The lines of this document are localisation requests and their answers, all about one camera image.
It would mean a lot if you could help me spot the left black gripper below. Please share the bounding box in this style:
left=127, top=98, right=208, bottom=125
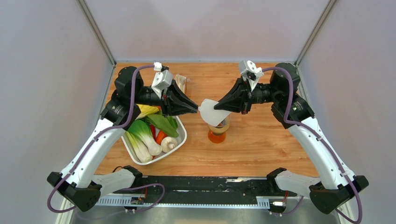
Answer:
left=132, top=79, right=198, bottom=118

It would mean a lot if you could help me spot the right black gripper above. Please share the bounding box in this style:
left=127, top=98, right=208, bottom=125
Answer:
left=213, top=75, right=281, bottom=115

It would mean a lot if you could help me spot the white paper coffee filter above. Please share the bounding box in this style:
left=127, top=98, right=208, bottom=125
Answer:
left=198, top=98, right=231, bottom=126

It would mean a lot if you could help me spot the wooden dripper ring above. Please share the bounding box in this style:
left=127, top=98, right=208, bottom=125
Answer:
left=208, top=123, right=231, bottom=134

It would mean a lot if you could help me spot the orange glass carafe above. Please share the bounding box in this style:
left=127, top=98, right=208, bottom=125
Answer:
left=207, top=130, right=226, bottom=144

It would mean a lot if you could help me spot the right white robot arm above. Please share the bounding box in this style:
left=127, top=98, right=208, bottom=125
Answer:
left=214, top=60, right=369, bottom=214

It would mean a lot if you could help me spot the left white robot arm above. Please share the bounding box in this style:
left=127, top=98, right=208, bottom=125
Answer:
left=47, top=63, right=198, bottom=212

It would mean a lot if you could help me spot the green leafy vegetable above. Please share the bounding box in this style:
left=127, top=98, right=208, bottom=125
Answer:
left=145, top=114, right=179, bottom=138

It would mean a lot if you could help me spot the yellow napa cabbage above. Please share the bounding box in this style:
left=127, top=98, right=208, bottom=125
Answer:
left=136, top=104, right=161, bottom=119

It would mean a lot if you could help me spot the red chili pepper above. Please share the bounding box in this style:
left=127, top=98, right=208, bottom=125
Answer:
left=149, top=125, right=156, bottom=139

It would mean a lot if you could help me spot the orange carrot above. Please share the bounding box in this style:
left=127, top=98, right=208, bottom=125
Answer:
left=155, top=130, right=167, bottom=145

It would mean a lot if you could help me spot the white mushroom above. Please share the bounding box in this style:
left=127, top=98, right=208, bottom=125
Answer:
left=161, top=137, right=178, bottom=153

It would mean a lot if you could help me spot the white vegetable tray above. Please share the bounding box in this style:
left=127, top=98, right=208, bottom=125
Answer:
left=121, top=116, right=187, bottom=166

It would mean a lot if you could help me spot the green bok choy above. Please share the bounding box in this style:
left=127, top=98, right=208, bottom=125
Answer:
left=127, top=119, right=162, bottom=156

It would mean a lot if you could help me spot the pale bok choy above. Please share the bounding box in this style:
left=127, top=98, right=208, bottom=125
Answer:
left=126, top=132, right=153, bottom=163

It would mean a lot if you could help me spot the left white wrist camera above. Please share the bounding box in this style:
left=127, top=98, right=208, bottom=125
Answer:
left=151, top=62, right=173, bottom=99

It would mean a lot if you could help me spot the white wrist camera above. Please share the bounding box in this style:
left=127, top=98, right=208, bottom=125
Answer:
left=238, top=60, right=264, bottom=92
left=151, top=62, right=173, bottom=99

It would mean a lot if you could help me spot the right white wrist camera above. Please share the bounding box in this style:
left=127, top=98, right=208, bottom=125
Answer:
left=238, top=60, right=264, bottom=92

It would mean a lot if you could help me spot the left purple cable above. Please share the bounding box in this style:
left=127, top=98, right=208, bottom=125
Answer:
left=47, top=64, right=166, bottom=214

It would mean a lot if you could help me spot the purple cable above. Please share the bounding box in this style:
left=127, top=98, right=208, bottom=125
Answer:
left=262, top=66, right=363, bottom=224
left=47, top=64, right=166, bottom=214

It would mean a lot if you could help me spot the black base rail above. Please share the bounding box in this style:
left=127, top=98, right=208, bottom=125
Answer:
left=112, top=175, right=297, bottom=205

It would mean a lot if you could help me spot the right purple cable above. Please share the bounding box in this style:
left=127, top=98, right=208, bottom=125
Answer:
left=262, top=66, right=363, bottom=224

